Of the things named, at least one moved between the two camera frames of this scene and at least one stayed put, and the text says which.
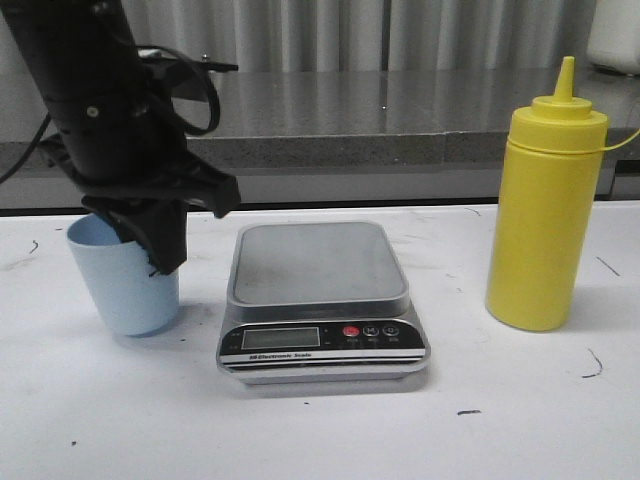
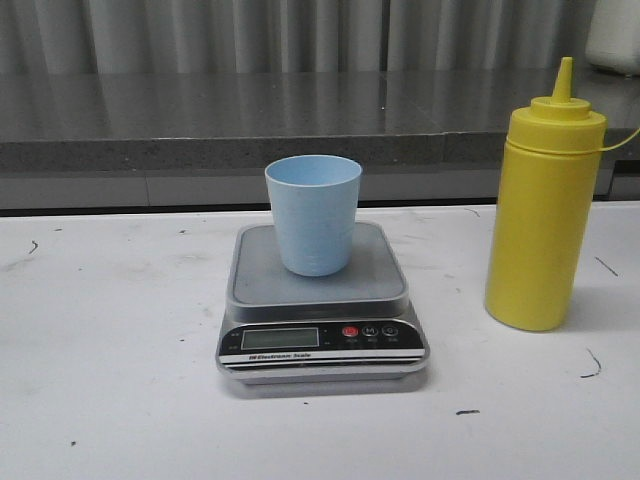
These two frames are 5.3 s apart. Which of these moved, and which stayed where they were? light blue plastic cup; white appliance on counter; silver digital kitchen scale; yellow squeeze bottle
Moved: light blue plastic cup
Stayed: silver digital kitchen scale; yellow squeeze bottle; white appliance on counter
